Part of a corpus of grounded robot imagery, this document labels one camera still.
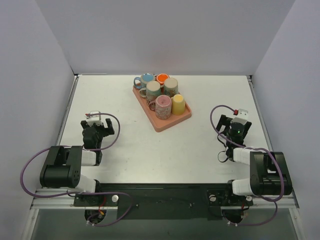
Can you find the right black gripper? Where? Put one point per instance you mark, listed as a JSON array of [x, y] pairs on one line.
[[222, 120]]

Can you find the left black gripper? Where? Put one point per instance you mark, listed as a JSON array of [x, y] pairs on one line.
[[100, 127]]

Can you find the yellow ceramic mug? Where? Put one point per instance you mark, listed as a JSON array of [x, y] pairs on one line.
[[178, 105]]

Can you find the blue patterned ceramic mug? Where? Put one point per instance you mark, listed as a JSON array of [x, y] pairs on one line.
[[142, 81]]

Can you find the beige mug blue floral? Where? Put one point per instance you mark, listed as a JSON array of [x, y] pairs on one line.
[[151, 91]]

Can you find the pink floral ceramic mug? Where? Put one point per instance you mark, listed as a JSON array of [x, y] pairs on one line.
[[162, 106]]

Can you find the beige mug orange floral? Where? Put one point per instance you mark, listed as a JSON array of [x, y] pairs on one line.
[[171, 87]]

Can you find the orange mug black handle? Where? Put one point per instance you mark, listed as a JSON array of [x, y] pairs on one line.
[[161, 78]]

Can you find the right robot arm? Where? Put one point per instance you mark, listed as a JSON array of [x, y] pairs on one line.
[[266, 177]]

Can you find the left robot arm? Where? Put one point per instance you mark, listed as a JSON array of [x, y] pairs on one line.
[[62, 166]]

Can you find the salmon pink plastic tray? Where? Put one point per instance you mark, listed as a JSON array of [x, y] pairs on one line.
[[158, 124]]

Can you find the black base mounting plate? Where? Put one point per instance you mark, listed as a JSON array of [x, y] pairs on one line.
[[165, 201]]

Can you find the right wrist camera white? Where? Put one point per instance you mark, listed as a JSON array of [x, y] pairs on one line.
[[241, 114]]

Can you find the aluminium frame rail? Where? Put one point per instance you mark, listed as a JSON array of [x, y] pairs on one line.
[[66, 202]]

